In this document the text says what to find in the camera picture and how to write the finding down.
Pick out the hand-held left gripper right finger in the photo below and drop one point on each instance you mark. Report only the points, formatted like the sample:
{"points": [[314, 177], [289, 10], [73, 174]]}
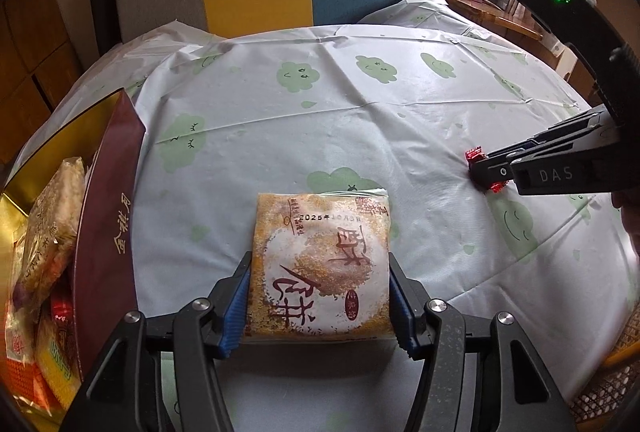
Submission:
{"points": [[404, 312]]}

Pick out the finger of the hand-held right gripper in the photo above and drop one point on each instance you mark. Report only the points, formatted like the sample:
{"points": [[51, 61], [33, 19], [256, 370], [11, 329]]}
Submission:
{"points": [[495, 172], [560, 135]]}

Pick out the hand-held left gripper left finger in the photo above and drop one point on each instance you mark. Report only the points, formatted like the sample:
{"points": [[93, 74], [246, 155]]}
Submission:
{"points": [[236, 307]]}

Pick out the red candy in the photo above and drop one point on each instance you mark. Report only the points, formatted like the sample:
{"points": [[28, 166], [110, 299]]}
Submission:
{"points": [[472, 155]]}

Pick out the round cake packet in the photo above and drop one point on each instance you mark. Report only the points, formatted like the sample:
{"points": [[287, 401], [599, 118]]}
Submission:
{"points": [[320, 262]]}

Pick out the large red rice candy bag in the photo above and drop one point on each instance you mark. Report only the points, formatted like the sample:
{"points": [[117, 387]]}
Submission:
{"points": [[20, 377]]}

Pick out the gold metal tin box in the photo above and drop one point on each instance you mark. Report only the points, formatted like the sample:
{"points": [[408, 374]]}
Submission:
{"points": [[45, 152]]}

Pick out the person's right hand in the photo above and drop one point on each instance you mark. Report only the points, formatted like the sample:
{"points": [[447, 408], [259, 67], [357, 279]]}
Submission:
{"points": [[629, 217]]}

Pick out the wooden side table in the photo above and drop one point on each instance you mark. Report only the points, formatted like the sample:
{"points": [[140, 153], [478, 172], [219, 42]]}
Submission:
{"points": [[495, 17]]}

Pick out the maroon flat box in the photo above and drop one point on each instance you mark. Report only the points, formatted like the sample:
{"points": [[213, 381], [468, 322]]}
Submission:
{"points": [[107, 222]]}

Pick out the yellow green cracker packet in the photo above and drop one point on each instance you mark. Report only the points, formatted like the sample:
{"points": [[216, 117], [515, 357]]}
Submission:
{"points": [[57, 362]]}

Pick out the clear sesame bar packet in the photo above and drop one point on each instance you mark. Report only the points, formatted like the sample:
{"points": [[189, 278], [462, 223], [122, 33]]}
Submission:
{"points": [[52, 222]]}

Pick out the wicker chair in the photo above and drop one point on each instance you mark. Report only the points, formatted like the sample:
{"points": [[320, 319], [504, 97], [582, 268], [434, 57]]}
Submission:
{"points": [[610, 377]]}

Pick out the wooden wardrobe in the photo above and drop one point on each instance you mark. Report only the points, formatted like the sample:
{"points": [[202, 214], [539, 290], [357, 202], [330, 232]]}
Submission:
{"points": [[40, 37]]}

